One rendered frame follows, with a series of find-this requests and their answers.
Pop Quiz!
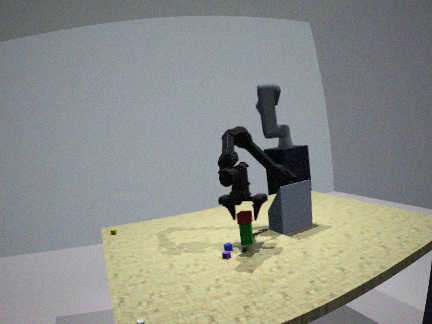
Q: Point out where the red block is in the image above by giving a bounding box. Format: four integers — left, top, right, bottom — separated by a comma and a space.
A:
236, 211, 253, 225

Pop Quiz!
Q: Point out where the small purple block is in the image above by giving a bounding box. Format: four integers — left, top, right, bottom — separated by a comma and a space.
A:
222, 251, 231, 259

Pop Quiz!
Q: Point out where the green block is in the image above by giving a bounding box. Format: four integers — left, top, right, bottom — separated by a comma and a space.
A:
239, 222, 253, 236
240, 233, 253, 246

